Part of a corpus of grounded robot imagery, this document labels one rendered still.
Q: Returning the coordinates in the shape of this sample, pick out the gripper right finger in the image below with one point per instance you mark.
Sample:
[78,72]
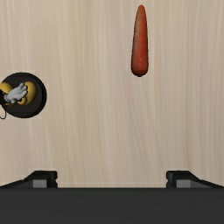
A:
[180,178]

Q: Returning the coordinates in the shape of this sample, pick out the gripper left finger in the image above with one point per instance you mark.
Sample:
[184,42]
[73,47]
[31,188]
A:
[43,178]

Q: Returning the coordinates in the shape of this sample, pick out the orange carrot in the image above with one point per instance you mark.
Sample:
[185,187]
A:
[140,46]

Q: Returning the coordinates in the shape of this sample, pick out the small toy figure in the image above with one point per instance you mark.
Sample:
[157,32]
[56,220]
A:
[22,94]

